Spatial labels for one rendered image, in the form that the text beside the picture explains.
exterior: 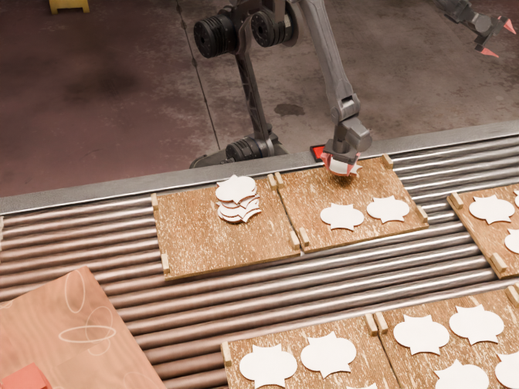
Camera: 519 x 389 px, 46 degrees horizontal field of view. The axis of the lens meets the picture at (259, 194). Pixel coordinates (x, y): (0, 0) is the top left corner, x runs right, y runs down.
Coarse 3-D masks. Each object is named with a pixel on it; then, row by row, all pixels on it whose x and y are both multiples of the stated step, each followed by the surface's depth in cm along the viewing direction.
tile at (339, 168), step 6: (336, 162) 203; (342, 162) 204; (330, 168) 198; (336, 168) 199; (342, 168) 199; (354, 168) 201; (360, 168) 203; (336, 174) 197; (342, 174) 196; (354, 174) 198
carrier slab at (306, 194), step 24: (384, 168) 211; (288, 192) 202; (312, 192) 202; (336, 192) 202; (360, 192) 202; (384, 192) 202; (312, 216) 194; (408, 216) 194; (312, 240) 187; (336, 240) 187; (360, 240) 188
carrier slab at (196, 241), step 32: (192, 192) 203; (256, 192) 203; (160, 224) 192; (192, 224) 192; (224, 224) 192; (256, 224) 192; (288, 224) 192; (192, 256) 182; (224, 256) 182; (256, 256) 182; (288, 256) 183
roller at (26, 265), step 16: (432, 192) 205; (448, 192) 205; (464, 192) 206; (144, 240) 189; (48, 256) 184; (64, 256) 184; (80, 256) 185; (96, 256) 186; (0, 272) 181; (16, 272) 182
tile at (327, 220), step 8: (328, 208) 195; (336, 208) 195; (344, 208) 195; (352, 208) 195; (328, 216) 193; (336, 216) 193; (344, 216) 193; (352, 216) 193; (360, 216) 193; (328, 224) 191; (336, 224) 190; (344, 224) 190; (352, 224) 190; (360, 224) 191
